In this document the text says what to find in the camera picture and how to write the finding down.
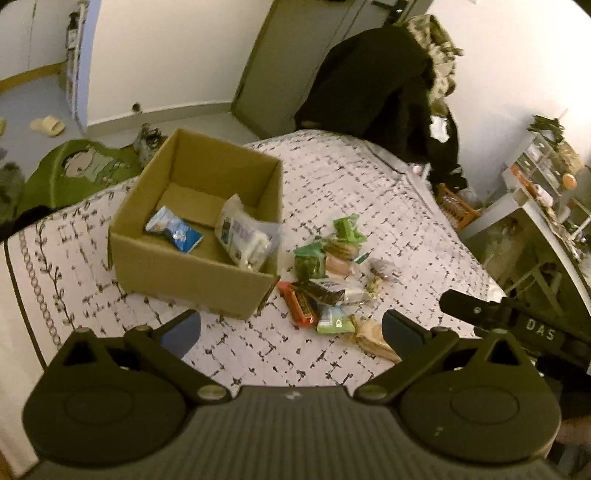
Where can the bright green snack packet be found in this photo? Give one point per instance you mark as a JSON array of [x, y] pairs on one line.
[[349, 230]]

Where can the brown cracker packet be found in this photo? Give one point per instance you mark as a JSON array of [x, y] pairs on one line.
[[375, 339]]

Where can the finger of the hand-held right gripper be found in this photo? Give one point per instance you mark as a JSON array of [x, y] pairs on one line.
[[466, 307]]

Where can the light green snack packet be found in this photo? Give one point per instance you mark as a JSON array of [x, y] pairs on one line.
[[334, 323]]

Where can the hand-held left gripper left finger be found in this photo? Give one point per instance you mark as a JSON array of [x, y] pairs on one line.
[[184, 330]]

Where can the black jacket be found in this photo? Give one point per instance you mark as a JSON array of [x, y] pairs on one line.
[[369, 92]]

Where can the clear drawer organizer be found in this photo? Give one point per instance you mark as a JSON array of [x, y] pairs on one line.
[[545, 161]]

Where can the blue snack packet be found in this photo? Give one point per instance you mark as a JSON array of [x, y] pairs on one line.
[[178, 230]]

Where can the white patterned bedspread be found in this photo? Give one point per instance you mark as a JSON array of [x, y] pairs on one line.
[[392, 184]]

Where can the orange chocolate bar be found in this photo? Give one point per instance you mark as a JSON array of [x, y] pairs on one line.
[[298, 304]]

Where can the clear cracker pack green edge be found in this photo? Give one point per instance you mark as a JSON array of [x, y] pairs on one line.
[[342, 250]]

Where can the orange plastic basket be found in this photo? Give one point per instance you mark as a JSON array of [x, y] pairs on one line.
[[457, 207]]

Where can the grey furry slipper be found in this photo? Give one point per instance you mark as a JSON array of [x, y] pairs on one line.
[[150, 141]]

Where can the pink sausage packet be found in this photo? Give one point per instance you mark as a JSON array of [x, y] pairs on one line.
[[339, 267]]

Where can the small yellow-green packet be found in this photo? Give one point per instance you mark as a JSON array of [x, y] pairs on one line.
[[375, 287]]

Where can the person's right forearm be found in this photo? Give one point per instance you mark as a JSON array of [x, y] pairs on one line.
[[577, 427]]

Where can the white clear snack packet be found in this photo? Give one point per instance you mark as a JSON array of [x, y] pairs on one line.
[[242, 235]]

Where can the beige door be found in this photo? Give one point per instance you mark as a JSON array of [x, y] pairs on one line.
[[300, 60]]

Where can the dark green snack packet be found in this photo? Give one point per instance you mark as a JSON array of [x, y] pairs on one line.
[[308, 261]]

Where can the white cloth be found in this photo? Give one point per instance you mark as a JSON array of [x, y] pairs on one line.
[[438, 129]]

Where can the brown cardboard box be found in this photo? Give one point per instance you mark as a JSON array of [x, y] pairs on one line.
[[194, 258]]

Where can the camouflage patterned garment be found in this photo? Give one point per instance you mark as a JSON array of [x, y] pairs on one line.
[[438, 50]]

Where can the small clear brownish packet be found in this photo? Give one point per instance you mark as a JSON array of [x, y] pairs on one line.
[[386, 268]]

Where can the beige slipper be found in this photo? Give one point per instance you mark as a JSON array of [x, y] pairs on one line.
[[48, 125]]

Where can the dark seaweed packet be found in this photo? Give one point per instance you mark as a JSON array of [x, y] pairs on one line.
[[323, 293]]

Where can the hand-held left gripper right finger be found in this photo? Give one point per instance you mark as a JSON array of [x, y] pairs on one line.
[[400, 330]]

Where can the small orange ball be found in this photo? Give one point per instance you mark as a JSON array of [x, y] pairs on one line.
[[569, 181]]

